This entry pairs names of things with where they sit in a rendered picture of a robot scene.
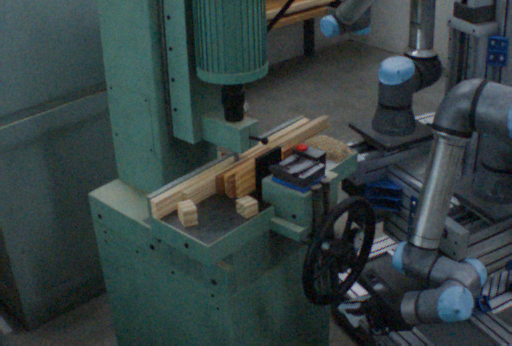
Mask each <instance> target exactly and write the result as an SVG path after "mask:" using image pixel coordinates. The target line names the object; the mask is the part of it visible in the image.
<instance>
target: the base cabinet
mask: <svg viewBox="0 0 512 346"><path fill-rule="evenodd" d="M92 220H93V225H94V230H95V235H96V240H97V245H98V249H99V253H100V259H101V264H102V270H103V275H104V280H105V285H106V290H107V296H108V301H109V306H110V311H111V317H112V321H113V324H114V327H115V332H116V338H117V342H118V346H329V335H330V315H331V304H329V305H324V306H321V305H319V306H316V305H314V304H312V303H311V301H310V300H309V299H307V297H306V295H305V293H304V291H303V287H302V279H303V266H304V261H305V257H306V253H307V251H308V247H309V246H308V245H304V246H303V247H301V248H300V249H299V250H297V251H296V252H295V253H292V254H291V255H290V256H289V257H287V258H286V259H285V260H283V261H282V262H280V263H279V264H278V265H276V266H274V267H273V268H272V269H270V270H269V271H268V272H266V273H265V274H264V275H262V276H259V277H258V278H257V279H256V280H255V281H254V282H252V283H251V284H249V285H247V286H245V287H244V288H243V289H242V290H241V291H239V292H238V293H237V294H234V295H233V296H231V297H230V298H229V297H227V296H225V295H224V294H222V293H220V292H217V291H215V290H214V289H212V288H211V287H209V286H207V285H205V284H204V283H202V282H200V281H199V280H196V279H194V278H192V277H190V276H189V275H187V274H186V273H184V272H183V271H181V270H179V269H177V268H176V267H174V266H172V265H170V264H168V263H166V262H164V261H163V260H161V259H160V258H158V257H157V256H155V255H153V254H151V253H149V252H148V251H147V250H145V249H143V248H142V247H140V246H138V245H136V244H134V243H132V242H130V241H129V240H127V239H126V238H124V237H123V236H121V235H119V234H117V232H115V231H113V230H111V229H110V228H108V227H107V226H105V225H103V224H100V223H99V222H97V221H96V220H94V219H92Z"/></svg>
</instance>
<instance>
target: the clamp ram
mask: <svg viewBox="0 0 512 346"><path fill-rule="evenodd" d="M280 162H282V161H281V147H279V146H277V147H275V148H271V149H269V150H268V151H266V152H264V153H262V154H260V155H258V156H257V157H256V158H255V173H256V190H258V191H260V190H262V179H264V178H265V177H267V176H269V175H271V174H272V173H273V167H274V166H276V165H277V164H279V163H280Z"/></svg>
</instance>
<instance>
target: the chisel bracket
mask: <svg viewBox="0 0 512 346"><path fill-rule="evenodd" d="M244 117H245V118H244V119H243V120H242V121H239V122H228V121H226V120H225V119H224V108H221V107H218V108H216V109H215V110H212V111H210V112H208V113H206V114H204V115H202V116H201V121H202V133H203V140H206V141H208V142H211V143H213V144H215V145H218V146H220V147H223V148H228V149H230V150H233V151H235V152H237V153H243V152H245V151H247V150H249V149H251V148H254V147H256V146H257V145H258V141H254V140H250V139H249V136H250V135H251V136H256V137H258V122H257V120H255V119H252V118H249V117H246V116H244Z"/></svg>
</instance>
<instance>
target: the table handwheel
mask: <svg viewBox="0 0 512 346"><path fill-rule="evenodd" d="M357 208H360V209H361V210H362V212H363V214H364V216H365V222H366V223H365V229H364V237H363V241H362V245H361V249H360V252H359V253H358V257H357V261H356V263H354V262H353V261H352V259H353V256H354V253H355V248H354V245H353V244H352V243H349V242H348V240H349V235H350V231H351V228H352V224H353V221H354V217H355V215H356V211H357ZM348 210H349V213H348V217H347V220H346V224H345V227H344V230H343V233H342V236H341V239H340V238H337V239H335V240H330V239H328V238H326V235H327V234H328V233H329V231H330V229H331V228H332V226H333V225H334V224H335V222H336V221H337V220H338V219H340V218H341V217H342V216H343V215H344V213H345V212H346V211H348ZM375 225H376V216H375V211H374V209H373V207H372V205H371V204H370V202H369V200H368V199H365V198H363V197H360V196H352V197H348V198H346V199H345V200H343V201H341V202H340V203H338V204H336V205H335V206H333V207H332V208H331V209H330V212H329V213H328V214H327V215H326V216H325V218H324V219H323V220H322V222H321V223H320V224H319V226H318V227H317V229H316V231H315V233H313V232H312V233H311V234H310V235H309V236H308V237H306V238H305V239H302V240H301V241H300V242H302V243H304V244H306V245H308V246H309V247H308V251H307V253H306V257H305V261H304V266H303V279H302V287H303V291H304V293H305V295H306V297H307V299H309V300H310V301H311V303H312V304H314V305H316V306H319V305H321V306H324V305H329V304H332V303H335V302H334V300H332V299H331V298H330V296H331V294H332V293H335V294H340V295H343V296H344V295H345V294H346V293H347V292H348V291H349V290H350V288H351V287H352V286H353V284H354V283H355V282H356V281H357V280H358V278H359V276H360V275H361V273H362V271H363V270H364V268H365V266H366V262H367V260H368V257H369V254H370V251H371V248H372V245H373V241H374V236H375ZM320 251H322V252H324V253H326V254H327V257H328V259H327V261H326V262H325V263H324V264H323V265H322V266H321V267H319V268H318V270H317V271H316V272H315V267H316V262H317V259H318V255H319V252H320ZM334 263H336V264H338V265H341V266H346V265H349V267H350V268H351V269H352V270H351V271H350V273H349V274H348V275H347V276H346V278H345V279H344V280H343V282H342V283H341V284H340V285H339V286H338V287H337V288H336V289H335V290H333V291H332V292H330V293H328V294H326V295H320V294H318V293H317V291H316V290H315V287H314V286H315V282H314V281H316V279H317V278H318V277H319V276H320V275H321V274H322V273H323V272H324V271H326V270H327V269H329V268H330V267H331V266H332V264H334Z"/></svg>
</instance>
